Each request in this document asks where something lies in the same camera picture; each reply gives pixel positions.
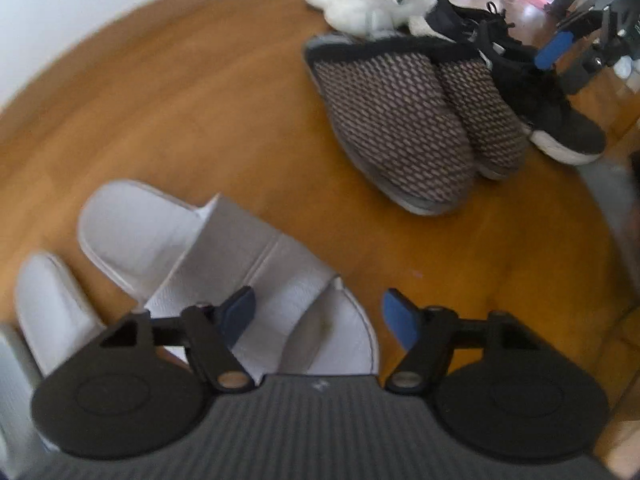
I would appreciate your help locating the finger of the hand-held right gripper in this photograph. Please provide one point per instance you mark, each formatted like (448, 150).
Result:
(552, 50)

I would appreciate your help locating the black sneaker with white sole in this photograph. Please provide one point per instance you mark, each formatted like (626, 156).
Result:
(550, 110)
(450, 17)

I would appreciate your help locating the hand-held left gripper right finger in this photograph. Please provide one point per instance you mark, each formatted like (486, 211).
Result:
(400, 317)

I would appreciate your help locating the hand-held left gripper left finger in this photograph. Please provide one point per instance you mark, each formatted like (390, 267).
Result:
(237, 312)

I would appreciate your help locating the light grey open-toe slipper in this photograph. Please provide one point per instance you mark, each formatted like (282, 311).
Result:
(210, 255)
(50, 310)

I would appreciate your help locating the black white checked slipper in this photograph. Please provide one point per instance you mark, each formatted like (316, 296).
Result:
(395, 125)
(485, 115)

